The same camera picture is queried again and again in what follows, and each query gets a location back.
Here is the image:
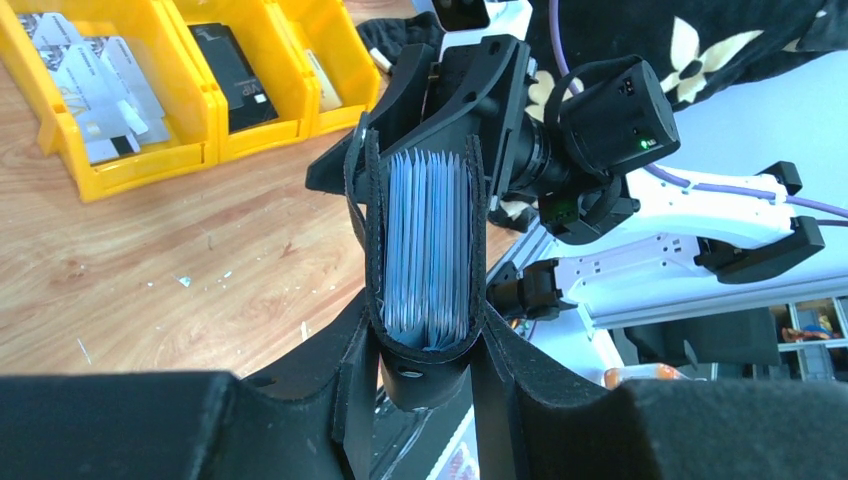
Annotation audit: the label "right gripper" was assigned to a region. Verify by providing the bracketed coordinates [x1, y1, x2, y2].
[305, 35, 538, 212]

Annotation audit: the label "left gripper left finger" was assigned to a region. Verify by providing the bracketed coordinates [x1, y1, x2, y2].
[1, 294, 371, 479]

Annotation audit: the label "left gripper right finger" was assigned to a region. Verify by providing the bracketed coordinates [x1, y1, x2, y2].
[471, 307, 847, 479]

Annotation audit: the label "black leather card holder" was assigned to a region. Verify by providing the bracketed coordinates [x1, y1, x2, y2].
[343, 114, 486, 412]

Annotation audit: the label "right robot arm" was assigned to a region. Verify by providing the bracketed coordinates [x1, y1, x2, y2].
[306, 35, 825, 326]

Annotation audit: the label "gold cards in bin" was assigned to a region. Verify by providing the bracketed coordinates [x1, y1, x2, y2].
[305, 49, 343, 112]

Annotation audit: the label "black cards in bin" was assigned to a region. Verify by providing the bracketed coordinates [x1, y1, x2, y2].
[189, 23, 278, 133]

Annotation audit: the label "silver cards in bin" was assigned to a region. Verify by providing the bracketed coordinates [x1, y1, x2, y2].
[17, 12, 171, 165]

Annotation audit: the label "orange plastic bottle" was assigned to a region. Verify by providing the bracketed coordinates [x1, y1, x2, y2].
[602, 363, 690, 390]

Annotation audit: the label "black floral blanket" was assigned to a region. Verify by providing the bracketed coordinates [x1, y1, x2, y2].
[356, 0, 848, 233]

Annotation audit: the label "yellow three-compartment bin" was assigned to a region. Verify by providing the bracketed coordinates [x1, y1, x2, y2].
[1, 1, 381, 202]

